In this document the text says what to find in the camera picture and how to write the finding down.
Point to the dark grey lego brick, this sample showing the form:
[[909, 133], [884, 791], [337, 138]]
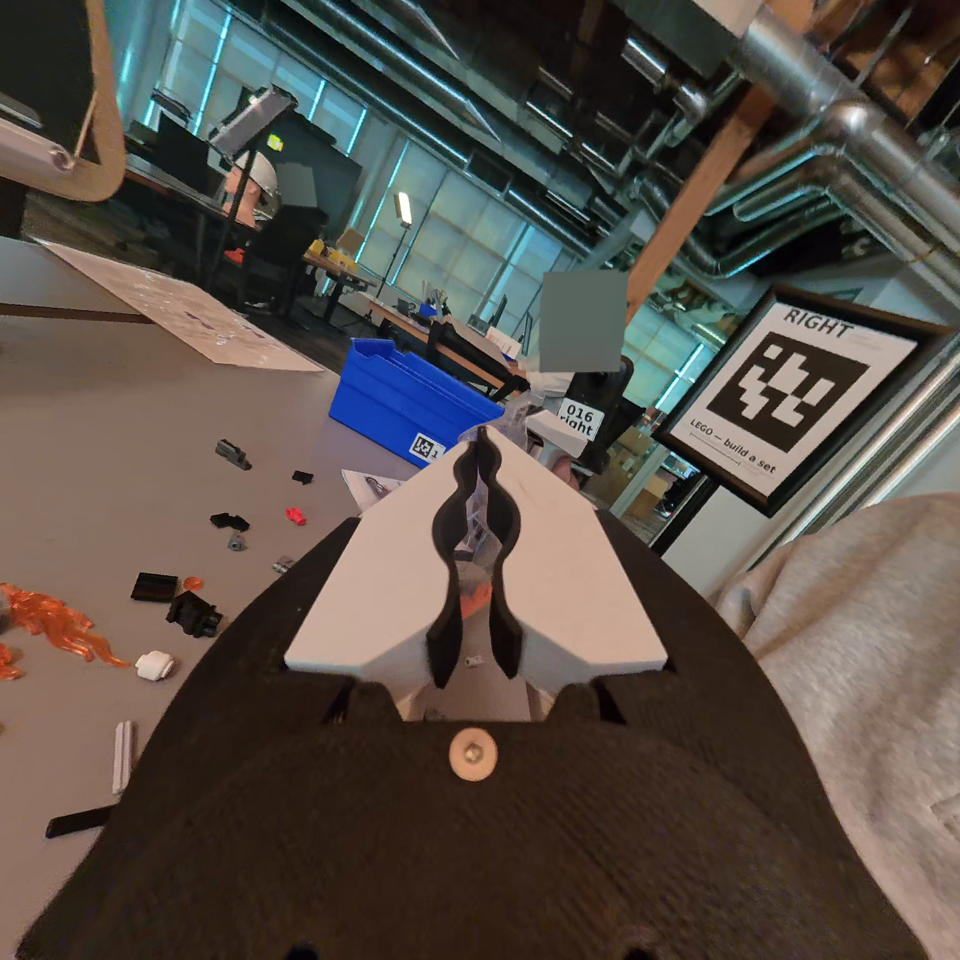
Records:
[[232, 454]]

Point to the black framed marker sign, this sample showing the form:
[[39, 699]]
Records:
[[787, 390]]

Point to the pile of lego pieces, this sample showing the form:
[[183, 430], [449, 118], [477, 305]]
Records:
[[193, 613]]

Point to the wooden building post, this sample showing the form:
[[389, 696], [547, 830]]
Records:
[[712, 172]]

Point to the studio light on stand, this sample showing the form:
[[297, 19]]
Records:
[[405, 206]]

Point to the clear plastic bag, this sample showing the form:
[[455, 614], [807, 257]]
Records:
[[480, 525], [544, 386]]

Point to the lego instruction booklet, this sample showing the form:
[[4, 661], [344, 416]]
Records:
[[371, 487]]

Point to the laminated instruction sheet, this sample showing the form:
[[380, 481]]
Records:
[[187, 315]]

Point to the silver ventilation duct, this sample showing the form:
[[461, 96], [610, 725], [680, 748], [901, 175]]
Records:
[[840, 135]]

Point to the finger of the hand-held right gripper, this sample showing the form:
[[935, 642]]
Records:
[[559, 436]]

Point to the stack of cardboard boxes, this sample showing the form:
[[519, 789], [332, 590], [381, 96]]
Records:
[[634, 450]]

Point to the orange flame lego brick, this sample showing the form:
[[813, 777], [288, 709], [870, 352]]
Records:
[[52, 619]]

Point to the large black screen panel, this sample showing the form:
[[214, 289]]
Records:
[[337, 161]]

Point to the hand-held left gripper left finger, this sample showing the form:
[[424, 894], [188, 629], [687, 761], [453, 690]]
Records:
[[375, 592]]

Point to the mannequin head with white helmet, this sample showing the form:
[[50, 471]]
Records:
[[262, 172]]

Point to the person's right hand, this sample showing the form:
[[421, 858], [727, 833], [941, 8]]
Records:
[[567, 474]]

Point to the white round lego brick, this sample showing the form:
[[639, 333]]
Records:
[[155, 666]]

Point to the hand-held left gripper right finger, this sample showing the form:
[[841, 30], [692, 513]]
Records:
[[577, 592]]

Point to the blue plastic bin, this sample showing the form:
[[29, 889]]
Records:
[[397, 405]]

